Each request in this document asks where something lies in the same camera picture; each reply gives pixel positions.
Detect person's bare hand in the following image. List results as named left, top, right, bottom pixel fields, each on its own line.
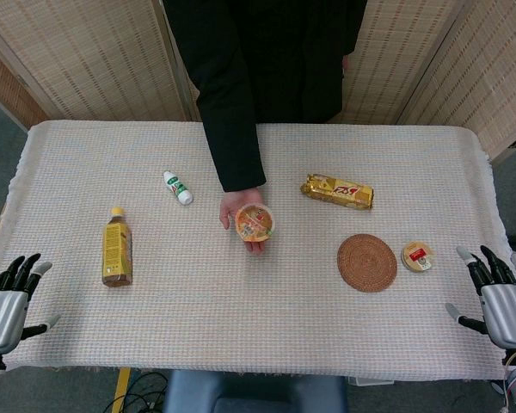
left=218, top=186, right=271, bottom=256

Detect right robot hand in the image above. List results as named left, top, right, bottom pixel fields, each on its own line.
left=445, top=244, right=516, bottom=348

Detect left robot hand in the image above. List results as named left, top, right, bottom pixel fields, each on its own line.
left=0, top=252, right=62, bottom=355

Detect orange round snack cup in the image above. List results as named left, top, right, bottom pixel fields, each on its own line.
left=234, top=203, right=280, bottom=242

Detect person's black-sleeved forearm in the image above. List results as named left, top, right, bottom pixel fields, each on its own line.
left=187, top=38, right=267, bottom=194

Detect blue padded robot base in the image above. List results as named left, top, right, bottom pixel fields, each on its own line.
left=163, top=368, right=349, bottom=413

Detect small white yogurt bottle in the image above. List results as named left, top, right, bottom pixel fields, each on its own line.
left=162, top=170, right=194, bottom=207

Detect white woven tablecloth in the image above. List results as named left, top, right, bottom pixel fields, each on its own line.
left=1, top=120, right=516, bottom=382

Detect small round tan container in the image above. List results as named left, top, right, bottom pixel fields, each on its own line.
left=401, top=241, right=438, bottom=274

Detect gold biscuit packet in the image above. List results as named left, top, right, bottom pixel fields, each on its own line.
left=299, top=172, right=376, bottom=212

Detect yellow tea bottle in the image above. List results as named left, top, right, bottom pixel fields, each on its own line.
left=101, top=206, right=134, bottom=288

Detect round woven coaster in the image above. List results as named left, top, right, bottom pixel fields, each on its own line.
left=336, top=233, right=399, bottom=293

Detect yellow floor tape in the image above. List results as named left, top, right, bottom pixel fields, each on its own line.
left=111, top=367, right=132, bottom=413

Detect person's black-clothed torso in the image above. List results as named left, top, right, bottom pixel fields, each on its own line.
left=162, top=0, right=369, bottom=124

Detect bamboo folding screen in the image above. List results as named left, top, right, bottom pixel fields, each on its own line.
left=0, top=0, right=516, bottom=167

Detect black floor cables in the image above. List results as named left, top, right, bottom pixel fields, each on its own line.
left=98, top=370, right=171, bottom=413

